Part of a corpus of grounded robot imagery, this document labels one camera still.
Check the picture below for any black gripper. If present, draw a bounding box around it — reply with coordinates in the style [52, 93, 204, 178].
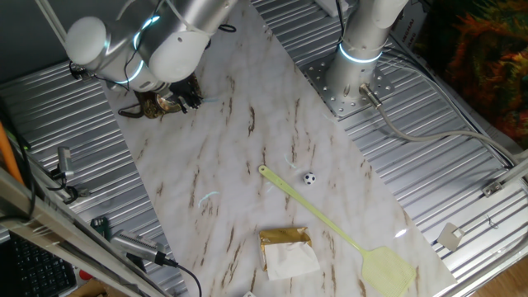
[167, 73, 205, 115]

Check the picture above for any antique brass rotary phone base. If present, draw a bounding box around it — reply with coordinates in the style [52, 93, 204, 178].
[134, 88, 185, 120]

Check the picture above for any white marble pattern mat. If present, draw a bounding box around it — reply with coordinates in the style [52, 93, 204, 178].
[101, 0, 458, 297]

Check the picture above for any green hex key set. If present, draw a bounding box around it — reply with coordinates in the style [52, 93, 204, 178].
[90, 216, 112, 243]

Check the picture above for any gold tissue pack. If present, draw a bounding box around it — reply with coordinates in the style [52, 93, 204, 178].
[258, 226, 322, 281]

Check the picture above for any orange pole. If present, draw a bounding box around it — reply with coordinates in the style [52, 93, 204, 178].
[0, 121, 25, 186]

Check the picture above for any black keyboard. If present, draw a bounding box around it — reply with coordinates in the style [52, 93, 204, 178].
[0, 233, 78, 297]

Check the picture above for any white printed paper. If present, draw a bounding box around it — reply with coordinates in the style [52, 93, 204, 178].
[389, 3, 428, 54]

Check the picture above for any yellow-green fly swatter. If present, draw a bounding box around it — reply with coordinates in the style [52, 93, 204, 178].
[258, 164, 417, 297]

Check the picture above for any grey square tag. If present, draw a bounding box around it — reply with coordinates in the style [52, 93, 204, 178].
[436, 222, 466, 252]

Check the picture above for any colourful orange green cloth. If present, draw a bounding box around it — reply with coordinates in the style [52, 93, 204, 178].
[414, 0, 528, 149]

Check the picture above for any black coiled phone cord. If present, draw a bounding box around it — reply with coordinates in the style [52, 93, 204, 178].
[117, 102, 144, 120]

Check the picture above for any small silver camera on mount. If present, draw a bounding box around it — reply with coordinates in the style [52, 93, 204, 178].
[49, 146, 79, 203]

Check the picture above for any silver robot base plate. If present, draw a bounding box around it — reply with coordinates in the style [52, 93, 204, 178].
[303, 55, 395, 119]

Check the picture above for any silver finned camera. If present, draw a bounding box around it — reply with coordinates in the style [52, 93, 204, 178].
[111, 229, 178, 267]

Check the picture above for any aluminium frame pole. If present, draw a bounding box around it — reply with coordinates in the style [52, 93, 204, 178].
[497, 156, 528, 186]
[35, 0, 92, 80]

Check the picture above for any black camera cable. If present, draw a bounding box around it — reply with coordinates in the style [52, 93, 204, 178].
[164, 262, 203, 297]

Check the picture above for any aluminium frame beam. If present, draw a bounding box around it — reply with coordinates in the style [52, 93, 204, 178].
[0, 167, 166, 297]

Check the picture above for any thick grey robot cable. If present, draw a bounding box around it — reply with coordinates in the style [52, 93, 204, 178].
[358, 82, 521, 166]

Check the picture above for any thin cable bundle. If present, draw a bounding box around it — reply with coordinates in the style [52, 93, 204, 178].
[383, 45, 519, 166]

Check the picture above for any small metal corner bracket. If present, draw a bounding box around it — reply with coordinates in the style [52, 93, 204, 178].
[481, 180, 504, 198]

